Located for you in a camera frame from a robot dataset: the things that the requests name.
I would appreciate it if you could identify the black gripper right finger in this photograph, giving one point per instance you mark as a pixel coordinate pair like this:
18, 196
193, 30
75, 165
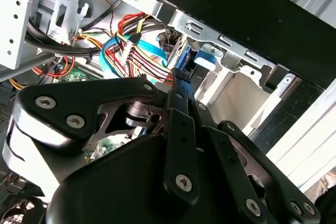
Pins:
236, 176

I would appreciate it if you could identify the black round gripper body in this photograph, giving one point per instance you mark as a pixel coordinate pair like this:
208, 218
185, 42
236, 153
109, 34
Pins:
118, 182

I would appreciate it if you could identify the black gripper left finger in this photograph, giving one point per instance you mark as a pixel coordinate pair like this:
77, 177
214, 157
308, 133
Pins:
78, 93

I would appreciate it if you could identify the hard disk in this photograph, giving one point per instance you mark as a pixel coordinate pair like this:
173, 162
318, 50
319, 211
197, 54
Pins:
207, 56

